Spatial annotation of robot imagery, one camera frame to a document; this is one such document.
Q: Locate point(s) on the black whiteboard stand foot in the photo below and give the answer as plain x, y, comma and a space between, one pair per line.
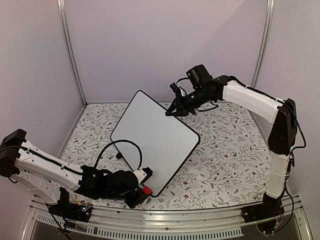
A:
119, 156

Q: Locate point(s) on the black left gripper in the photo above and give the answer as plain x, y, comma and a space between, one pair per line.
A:
137, 199

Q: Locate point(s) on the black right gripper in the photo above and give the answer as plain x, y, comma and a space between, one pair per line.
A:
178, 111

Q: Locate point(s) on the aluminium front rail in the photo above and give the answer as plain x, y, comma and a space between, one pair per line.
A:
196, 217

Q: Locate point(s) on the red whiteboard eraser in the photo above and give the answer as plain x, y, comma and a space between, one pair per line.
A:
147, 191

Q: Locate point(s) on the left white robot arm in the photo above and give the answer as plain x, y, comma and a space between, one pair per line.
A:
52, 178

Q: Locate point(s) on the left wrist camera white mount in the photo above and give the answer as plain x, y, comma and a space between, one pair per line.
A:
143, 174

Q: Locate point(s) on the aluminium frame post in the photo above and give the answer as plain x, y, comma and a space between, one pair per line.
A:
264, 42
61, 7

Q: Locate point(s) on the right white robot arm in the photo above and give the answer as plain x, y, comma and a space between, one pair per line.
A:
279, 113

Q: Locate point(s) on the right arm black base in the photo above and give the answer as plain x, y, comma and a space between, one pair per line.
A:
270, 212

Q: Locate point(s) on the right aluminium frame post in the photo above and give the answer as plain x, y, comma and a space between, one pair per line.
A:
264, 42

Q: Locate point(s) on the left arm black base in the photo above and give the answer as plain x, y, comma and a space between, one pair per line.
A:
80, 211

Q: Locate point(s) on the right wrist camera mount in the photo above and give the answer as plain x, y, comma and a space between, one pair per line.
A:
178, 90

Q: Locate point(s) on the white whiteboard black frame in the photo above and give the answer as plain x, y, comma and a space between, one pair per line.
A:
146, 137

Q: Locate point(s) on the left aluminium frame post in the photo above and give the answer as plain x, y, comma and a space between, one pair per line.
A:
61, 7

